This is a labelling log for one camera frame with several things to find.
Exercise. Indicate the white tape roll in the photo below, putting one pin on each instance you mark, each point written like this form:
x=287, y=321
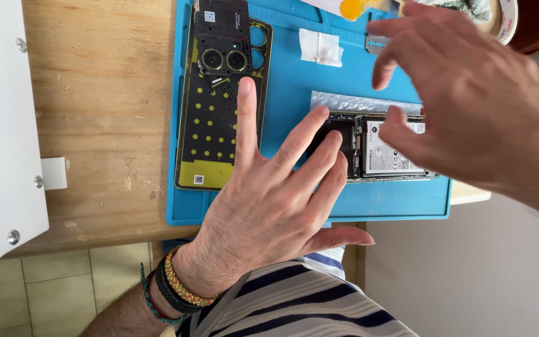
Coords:
x=508, y=21

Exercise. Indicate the white folded tissue piece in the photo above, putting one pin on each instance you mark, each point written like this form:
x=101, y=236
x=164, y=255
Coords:
x=318, y=47

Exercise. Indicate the person's striped shirt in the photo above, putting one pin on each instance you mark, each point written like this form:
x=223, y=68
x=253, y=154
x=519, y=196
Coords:
x=297, y=304

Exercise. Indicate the black yellow phone back cover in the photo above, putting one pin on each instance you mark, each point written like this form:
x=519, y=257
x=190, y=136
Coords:
x=206, y=135

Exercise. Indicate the white label phone battery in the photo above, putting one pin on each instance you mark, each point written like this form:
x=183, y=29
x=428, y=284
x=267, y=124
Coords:
x=382, y=159

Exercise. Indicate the grey green cloth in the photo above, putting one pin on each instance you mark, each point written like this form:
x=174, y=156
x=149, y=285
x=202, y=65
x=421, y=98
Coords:
x=466, y=7

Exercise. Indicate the opened phone body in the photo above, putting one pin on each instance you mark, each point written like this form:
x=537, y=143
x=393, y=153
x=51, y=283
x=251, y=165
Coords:
x=358, y=145

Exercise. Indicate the blue silicone repair mat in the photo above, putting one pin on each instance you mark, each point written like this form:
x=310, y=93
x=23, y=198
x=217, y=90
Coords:
x=293, y=89

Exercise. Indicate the silver bubble foil strip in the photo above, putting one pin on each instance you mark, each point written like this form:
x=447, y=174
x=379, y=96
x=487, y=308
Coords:
x=353, y=102

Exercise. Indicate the white paper sheet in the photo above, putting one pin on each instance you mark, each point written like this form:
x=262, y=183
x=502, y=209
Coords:
x=323, y=4

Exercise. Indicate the person's right hand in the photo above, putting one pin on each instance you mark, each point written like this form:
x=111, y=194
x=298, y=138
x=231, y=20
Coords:
x=475, y=103

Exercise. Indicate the person's left hand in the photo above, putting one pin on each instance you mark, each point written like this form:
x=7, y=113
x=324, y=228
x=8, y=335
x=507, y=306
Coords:
x=260, y=210

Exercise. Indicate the black camera frame board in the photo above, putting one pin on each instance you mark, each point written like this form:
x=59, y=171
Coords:
x=222, y=32

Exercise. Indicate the silver screw head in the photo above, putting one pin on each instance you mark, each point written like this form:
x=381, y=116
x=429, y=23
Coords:
x=13, y=237
x=39, y=181
x=21, y=45

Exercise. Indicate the yellow orange plastic piece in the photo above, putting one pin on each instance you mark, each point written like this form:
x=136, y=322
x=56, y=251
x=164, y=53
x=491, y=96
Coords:
x=353, y=7

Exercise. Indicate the white plastic bracket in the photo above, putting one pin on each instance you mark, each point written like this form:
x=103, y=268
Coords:
x=54, y=173

